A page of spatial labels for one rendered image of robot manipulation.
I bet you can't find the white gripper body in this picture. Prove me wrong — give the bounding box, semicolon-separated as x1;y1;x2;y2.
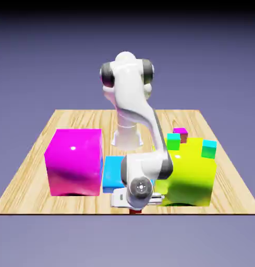
110;187;166;210

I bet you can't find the small green cube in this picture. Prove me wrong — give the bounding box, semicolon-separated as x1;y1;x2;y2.
201;139;217;160
166;132;181;151

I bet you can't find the small magenta cube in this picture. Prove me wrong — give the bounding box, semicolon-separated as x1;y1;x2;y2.
172;127;189;144

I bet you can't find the large blue box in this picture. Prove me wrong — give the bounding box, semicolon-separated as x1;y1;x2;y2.
102;155;155;194

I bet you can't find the large magenta box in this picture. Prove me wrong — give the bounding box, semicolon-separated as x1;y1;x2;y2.
44;128;103;197

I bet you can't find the large yellow box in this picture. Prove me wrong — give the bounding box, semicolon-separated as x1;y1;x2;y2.
153;136;218;208

